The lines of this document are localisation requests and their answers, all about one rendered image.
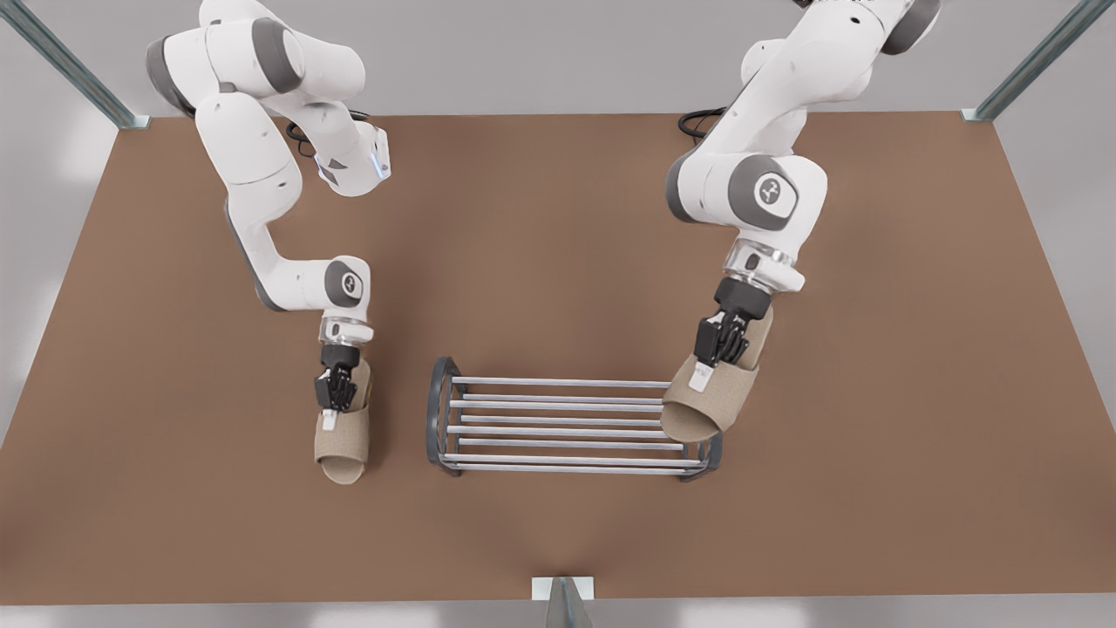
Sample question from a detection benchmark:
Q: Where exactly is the beige slipper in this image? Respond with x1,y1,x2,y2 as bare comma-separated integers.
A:
314,358,372,485
660,307,775,443

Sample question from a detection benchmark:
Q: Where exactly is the grey metal shoe rack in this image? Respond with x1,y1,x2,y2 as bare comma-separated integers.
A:
425,356,724,481

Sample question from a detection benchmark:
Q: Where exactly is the black cable loop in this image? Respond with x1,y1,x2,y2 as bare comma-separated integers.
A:
677,106,728,140
285,109,371,159

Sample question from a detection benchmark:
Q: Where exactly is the silver frame post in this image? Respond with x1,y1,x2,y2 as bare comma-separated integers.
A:
0,0,152,131
532,576,595,628
960,0,1116,123

